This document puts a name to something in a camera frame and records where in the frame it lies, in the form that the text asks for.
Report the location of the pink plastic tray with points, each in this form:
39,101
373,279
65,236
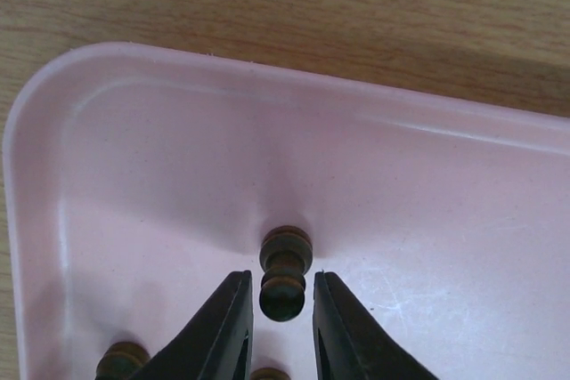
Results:
136,178

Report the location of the dark bishop chess piece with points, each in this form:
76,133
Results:
121,361

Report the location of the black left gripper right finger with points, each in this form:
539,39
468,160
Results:
349,343

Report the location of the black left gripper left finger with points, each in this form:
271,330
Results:
216,343

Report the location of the dark pawn chess piece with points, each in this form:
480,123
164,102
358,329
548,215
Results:
269,374
286,255

